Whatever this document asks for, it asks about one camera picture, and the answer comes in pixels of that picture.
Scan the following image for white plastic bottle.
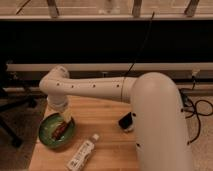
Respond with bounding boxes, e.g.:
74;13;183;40
67;134;99;171

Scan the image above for thin black hanging cable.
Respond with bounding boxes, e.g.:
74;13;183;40
122;11;156;78

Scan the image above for black and white object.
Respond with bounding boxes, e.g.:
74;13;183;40
118;113;134;132

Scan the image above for black office chair base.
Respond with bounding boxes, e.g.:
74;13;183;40
0;87;38;148

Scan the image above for green ceramic bowl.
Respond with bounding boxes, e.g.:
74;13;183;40
39;113;75;149

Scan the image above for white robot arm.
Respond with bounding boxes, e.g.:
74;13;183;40
39;65;195;171

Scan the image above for dark red pepper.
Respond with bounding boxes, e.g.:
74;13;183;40
52;122;68;140

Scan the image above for black cable on floor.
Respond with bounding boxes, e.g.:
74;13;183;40
179;90;213;146

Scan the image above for white horizontal rail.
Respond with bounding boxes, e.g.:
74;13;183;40
7;62;213;72

